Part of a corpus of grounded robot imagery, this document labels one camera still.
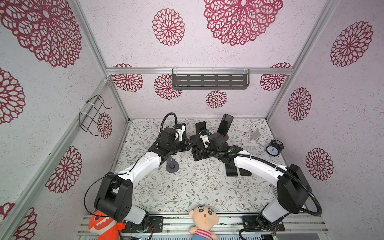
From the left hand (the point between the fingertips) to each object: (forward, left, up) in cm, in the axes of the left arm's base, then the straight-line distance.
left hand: (194, 145), depth 83 cm
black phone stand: (+4, +8, +11) cm, 14 cm away
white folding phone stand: (+11, -40, -13) cm, 43 cm away
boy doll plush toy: (-35, -4, -9) cm, 36 cm away
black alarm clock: (+5, -52, -12) cm, 53 cm away
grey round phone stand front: (-6, +13, -13) cm, 20 cm away
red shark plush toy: (-38, +40, -10) cm, 56 cm away
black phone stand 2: (+14, -4, -1) cm, 15 cm away
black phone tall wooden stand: (+22, -22, -7) cm, 32 cm away
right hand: (-1, -1, -1) cm, 2 cm away
